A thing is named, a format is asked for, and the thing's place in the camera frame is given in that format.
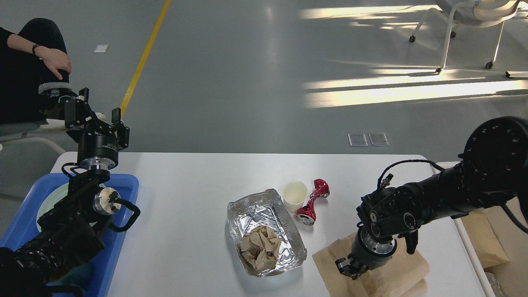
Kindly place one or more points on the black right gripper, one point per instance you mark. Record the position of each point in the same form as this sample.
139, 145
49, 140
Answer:
366, 253

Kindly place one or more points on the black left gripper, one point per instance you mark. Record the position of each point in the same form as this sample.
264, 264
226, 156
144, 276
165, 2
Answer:
94, 148

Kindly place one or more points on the brown paper bag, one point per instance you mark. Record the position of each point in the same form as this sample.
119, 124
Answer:
489, 251
402, 276

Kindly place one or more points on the light green plate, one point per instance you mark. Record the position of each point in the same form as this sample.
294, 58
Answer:
49, 202

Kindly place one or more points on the seated person's forearm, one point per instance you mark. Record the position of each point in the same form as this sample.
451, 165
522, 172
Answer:
16, 42

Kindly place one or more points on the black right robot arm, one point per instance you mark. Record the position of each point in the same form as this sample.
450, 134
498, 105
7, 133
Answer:
493, 170

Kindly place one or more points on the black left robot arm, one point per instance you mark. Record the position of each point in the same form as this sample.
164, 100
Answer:
71, 232

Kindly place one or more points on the seated person's hand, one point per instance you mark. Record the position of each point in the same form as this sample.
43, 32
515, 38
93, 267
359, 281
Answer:
55, 60

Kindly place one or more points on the black and white shoe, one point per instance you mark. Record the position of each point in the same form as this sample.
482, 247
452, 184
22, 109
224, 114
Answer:
55, 95

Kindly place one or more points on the aluminium foil tray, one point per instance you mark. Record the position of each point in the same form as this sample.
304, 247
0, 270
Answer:
266, 209

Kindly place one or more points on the crumpled brown paper in tray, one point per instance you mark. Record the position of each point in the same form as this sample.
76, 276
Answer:
261, 248

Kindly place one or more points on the small white paper cup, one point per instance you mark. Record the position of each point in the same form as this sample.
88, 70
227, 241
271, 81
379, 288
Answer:
294, 195

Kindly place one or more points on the seated person's black trousers leg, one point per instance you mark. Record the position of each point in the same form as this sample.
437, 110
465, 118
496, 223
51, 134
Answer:
22, 73

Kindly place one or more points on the white plastic bin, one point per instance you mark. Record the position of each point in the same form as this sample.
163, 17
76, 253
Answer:
505, 280

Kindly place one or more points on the blue plastic tray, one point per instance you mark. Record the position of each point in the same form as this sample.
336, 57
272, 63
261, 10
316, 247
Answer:
24, 226

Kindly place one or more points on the white chair on castors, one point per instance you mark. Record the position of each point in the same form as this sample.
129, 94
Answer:
471, 13

